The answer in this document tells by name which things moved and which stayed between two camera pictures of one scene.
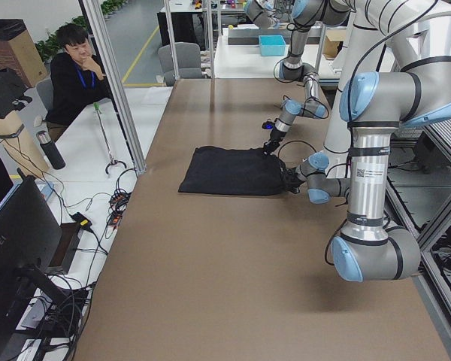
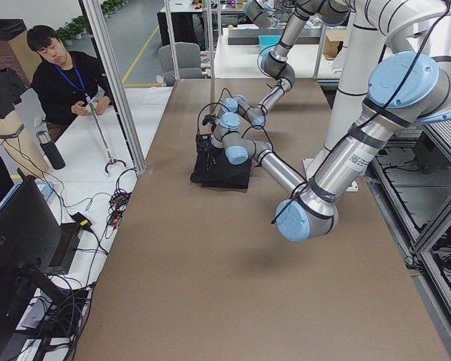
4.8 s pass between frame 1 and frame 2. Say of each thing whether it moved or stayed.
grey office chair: stayed
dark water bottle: stayed
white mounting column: stayed
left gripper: moved
